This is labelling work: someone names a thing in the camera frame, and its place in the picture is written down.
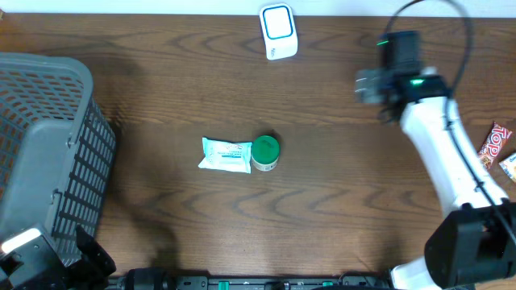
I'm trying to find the red snack bar wrapper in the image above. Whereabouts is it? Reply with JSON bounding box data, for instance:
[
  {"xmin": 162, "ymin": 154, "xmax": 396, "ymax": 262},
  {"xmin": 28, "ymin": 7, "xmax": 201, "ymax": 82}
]
[{"xmin": 478, "ymin": 122, "xmax": 513, "ymax": 169}]

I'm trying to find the green lid jar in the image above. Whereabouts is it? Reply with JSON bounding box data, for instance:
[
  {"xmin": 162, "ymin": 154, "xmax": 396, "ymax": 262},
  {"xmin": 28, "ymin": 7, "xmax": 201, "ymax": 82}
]
[{"xmin": 252, "ymin": 135, "xmax": 281, "ymax": 172}]

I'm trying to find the teal wet wipes pack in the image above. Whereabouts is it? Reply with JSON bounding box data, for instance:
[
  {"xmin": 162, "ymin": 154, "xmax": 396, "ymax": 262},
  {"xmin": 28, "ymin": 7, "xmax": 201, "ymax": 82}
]
[{"xmin": 198, "ymin": 137, "xmax": 252, "ymax": 174}]

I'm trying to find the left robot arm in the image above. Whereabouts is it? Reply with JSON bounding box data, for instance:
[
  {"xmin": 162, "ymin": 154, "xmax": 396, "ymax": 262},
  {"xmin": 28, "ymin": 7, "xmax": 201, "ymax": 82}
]
[{"xmin": 1, "ymin": 226, "xmax": 177, "ymax": 290}]

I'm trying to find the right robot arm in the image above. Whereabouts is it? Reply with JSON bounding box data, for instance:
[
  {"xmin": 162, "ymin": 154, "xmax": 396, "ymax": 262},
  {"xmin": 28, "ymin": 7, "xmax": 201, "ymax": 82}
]
[{"xmin": 377, "ymin": 31, "xmax": 515, "ymax": 289}]

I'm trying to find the white barcode scanner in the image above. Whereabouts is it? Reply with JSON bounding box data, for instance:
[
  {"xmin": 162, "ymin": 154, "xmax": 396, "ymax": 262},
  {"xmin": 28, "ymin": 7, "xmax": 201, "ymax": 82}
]
[{"xmin": 259, "ymin": 3, "xmax": 298, "ymax": 60}]

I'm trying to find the grey plastic basket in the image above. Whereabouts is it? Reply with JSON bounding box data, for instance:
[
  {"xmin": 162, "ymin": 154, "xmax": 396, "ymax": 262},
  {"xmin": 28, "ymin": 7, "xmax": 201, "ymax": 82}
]
[{"xmin": 1, "ymin": 52, "xmax": 116, "ymax": 266}]

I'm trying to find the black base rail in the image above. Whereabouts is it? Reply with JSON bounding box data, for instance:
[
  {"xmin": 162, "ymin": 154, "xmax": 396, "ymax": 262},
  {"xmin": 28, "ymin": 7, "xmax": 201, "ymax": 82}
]
[{"xmin": 106, "ymin": 275, "xmax": 393, "ymax": 290}]

